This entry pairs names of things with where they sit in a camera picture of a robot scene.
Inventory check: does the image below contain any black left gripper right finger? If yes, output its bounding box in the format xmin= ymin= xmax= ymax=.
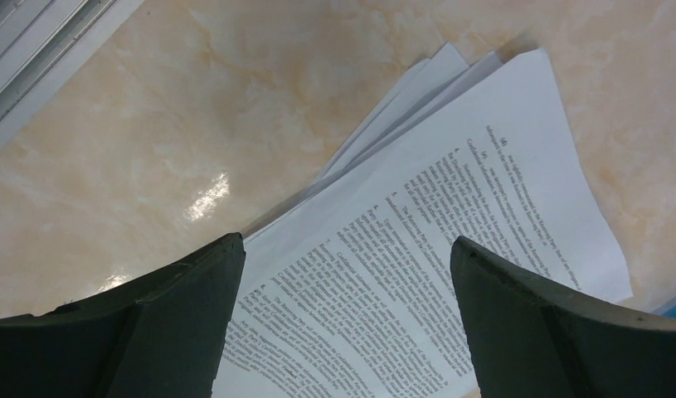
xmin=450 ymin=236 xmax=676 ymax=397

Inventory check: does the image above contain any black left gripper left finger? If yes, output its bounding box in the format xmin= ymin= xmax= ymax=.
xmin=0 ymin=233 xmax=246 ymax=397

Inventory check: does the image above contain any white printed paper stack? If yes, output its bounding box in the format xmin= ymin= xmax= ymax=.
xmin=213 ymin=49 xmax=633 ymax=397

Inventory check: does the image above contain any grey left frame post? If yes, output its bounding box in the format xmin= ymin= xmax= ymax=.
xmin=0 ymin=0 xmax=141 ymax=152

